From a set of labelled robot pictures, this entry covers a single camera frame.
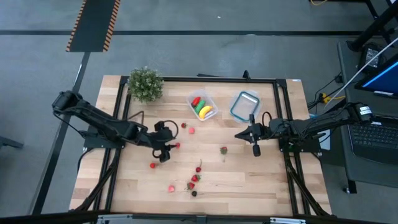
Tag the blue-rimmed clear container lid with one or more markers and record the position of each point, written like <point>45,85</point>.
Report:
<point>244,105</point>

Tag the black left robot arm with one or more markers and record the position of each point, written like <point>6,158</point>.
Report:
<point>102,121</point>

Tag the red toy pepper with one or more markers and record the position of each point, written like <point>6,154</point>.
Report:
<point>196,101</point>

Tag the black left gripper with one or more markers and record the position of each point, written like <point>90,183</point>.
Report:
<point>161,138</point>

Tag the pink toy peach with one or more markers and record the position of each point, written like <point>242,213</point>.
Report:
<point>191,130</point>
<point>171,188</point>

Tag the black hazard-striped floor mat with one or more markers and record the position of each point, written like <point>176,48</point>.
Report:
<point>93,25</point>

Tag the green toy pepper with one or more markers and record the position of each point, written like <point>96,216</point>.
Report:
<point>200,106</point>

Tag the black crossbar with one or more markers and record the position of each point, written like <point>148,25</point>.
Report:
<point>46,219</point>

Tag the white paper sheet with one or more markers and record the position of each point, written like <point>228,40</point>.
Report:
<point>326,143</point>

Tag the grey desk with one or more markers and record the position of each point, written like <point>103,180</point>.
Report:
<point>367,174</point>

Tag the long-stemmed red toy strawberry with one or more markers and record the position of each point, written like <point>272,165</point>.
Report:
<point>183,125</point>

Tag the silver aluminium extrusion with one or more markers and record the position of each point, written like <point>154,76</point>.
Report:
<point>287,221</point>
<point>115,218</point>

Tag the yellow toy banana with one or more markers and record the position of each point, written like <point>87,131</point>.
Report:
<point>205,111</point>

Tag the black metal pole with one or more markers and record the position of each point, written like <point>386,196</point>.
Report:
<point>373,28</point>

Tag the black laptop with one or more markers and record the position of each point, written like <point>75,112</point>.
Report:
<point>379,146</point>

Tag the blue-lit computer screen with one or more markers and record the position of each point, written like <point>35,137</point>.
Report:
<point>382,81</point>

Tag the black power adapter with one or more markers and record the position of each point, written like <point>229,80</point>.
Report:
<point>370,59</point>

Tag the yellow power plug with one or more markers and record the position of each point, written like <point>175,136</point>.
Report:
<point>325,98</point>

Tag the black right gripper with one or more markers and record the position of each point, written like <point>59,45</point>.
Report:
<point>270,129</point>

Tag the green artificial potted plant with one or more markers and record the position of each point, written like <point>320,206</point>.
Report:
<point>145,84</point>

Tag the dark toy blackberry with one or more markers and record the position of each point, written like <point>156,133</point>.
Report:
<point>194,193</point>

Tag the clear plastic food container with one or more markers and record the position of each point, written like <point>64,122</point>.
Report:
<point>210,101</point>

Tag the leafy red toy strawberry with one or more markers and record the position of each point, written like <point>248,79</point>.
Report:
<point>223,150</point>

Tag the long-stemmed red toy cherry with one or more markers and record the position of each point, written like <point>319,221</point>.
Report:
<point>198,169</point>

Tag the black furniture foot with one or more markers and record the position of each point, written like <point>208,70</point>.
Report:
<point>9,142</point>

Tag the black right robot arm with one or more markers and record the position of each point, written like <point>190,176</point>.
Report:
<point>323,121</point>

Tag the black metal table frame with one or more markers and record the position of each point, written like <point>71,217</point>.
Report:
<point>217,80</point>

